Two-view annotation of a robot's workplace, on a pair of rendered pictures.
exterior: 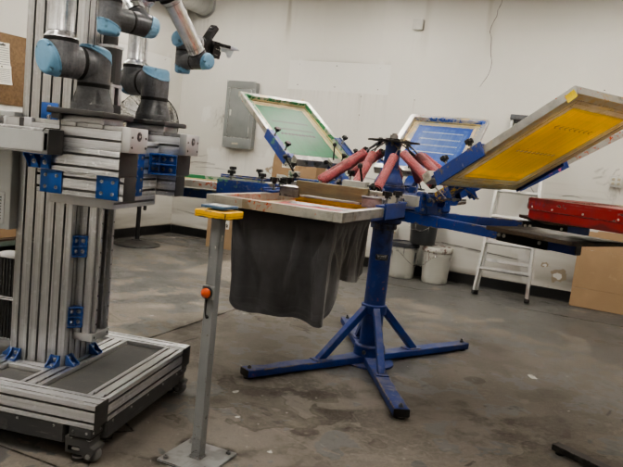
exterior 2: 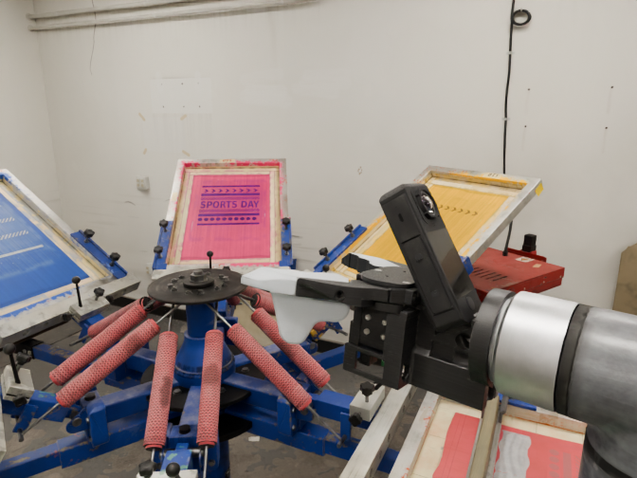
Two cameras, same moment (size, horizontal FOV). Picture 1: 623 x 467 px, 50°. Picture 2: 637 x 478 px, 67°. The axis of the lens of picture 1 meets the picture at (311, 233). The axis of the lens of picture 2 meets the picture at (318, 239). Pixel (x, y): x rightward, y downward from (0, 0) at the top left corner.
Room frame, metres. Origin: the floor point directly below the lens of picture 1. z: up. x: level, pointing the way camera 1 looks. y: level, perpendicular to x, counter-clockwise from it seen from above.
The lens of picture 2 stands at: (3.46, 0.96, 1.82)
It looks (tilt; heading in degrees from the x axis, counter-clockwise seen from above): 15 degrees down; 272
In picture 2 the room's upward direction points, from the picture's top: straight up
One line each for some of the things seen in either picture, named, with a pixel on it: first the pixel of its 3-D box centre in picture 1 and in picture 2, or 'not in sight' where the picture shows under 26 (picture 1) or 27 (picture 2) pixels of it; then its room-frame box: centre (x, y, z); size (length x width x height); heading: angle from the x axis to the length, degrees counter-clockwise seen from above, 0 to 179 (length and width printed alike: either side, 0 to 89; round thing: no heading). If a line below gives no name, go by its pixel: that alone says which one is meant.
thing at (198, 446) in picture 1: (208, 335); not in sight; (2.43, 0.34, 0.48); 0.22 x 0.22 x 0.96; 67
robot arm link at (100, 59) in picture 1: (93, 64); not in sight; (2.48, 0.85, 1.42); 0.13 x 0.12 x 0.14; 142
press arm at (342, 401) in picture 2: not in sight; (348, 409); (3.42, -0.22, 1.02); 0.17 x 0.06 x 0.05; 157
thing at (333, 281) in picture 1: (347, 266); not in sight; (2.77, -0.16, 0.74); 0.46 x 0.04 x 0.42; 157
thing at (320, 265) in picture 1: (276, 265); not in sight; (2.63, 0.12, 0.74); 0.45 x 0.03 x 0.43; 67
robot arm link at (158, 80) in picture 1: (154, 82); not in sight; (2.97, 0.75, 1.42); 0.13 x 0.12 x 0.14; 54
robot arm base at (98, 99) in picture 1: (93, 97); not in sight; (2.48, 0.85, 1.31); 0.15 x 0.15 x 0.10
